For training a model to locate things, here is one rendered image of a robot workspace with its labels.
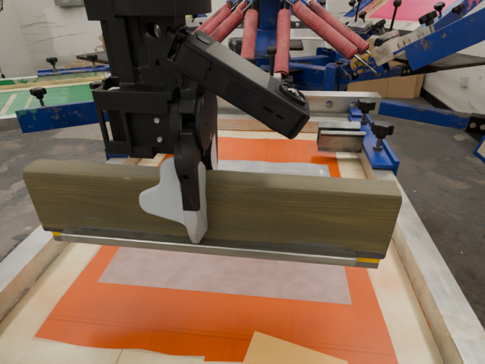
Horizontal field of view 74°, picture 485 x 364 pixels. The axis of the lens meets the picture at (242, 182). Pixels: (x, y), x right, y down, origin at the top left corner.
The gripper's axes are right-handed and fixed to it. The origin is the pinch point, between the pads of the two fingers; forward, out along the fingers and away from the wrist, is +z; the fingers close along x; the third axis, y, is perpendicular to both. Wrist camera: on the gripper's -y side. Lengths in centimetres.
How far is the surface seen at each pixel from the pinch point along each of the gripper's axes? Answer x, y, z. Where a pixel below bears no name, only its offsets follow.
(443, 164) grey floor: -238, -148, 109
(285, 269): -7.7, -8.8, 14.1
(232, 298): -1.8, -2.0, 14.2
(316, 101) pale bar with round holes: -67, -17, 7
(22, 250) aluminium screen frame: -4.0, 27.7, 10.8
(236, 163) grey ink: -38.1, 2.3, 13.5
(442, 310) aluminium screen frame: 0.1, -25.9, 10.6
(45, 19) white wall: -458, 335, 14
